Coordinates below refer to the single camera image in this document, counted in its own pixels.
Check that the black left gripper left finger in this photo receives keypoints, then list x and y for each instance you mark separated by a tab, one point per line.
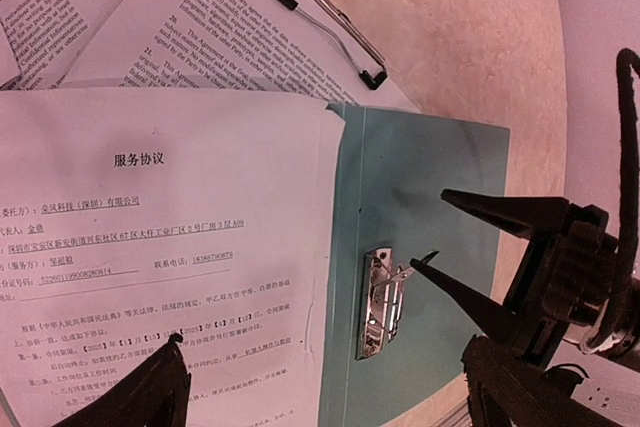
156	393

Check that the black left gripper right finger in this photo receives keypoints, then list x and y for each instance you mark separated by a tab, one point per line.
503	391

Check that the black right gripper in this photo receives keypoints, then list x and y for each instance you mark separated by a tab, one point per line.
563	283

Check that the green file folder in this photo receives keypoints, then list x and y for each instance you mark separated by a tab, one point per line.
392	168

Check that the white Chinese agreement sheet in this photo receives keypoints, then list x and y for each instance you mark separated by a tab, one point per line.
131	214

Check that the white printed top sheet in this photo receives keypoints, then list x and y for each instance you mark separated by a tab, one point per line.
227	44

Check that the metal folder clip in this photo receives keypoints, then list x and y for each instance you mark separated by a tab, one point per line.
381	307

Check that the loose metal clip bar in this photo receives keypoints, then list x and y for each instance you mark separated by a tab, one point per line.
372	81

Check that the white paper stack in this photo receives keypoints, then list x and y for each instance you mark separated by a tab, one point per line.
47	36

